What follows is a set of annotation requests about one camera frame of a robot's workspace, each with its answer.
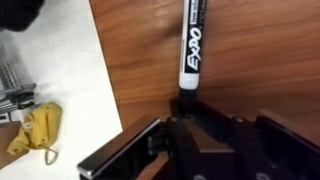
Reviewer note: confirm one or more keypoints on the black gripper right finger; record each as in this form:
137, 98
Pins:
287, 147

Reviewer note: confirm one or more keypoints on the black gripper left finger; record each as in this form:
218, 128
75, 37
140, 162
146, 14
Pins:
191, 162

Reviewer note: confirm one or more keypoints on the black Expo marker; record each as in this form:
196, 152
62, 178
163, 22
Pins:
194, 15

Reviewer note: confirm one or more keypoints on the yellow bag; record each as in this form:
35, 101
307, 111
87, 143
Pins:
39, 131

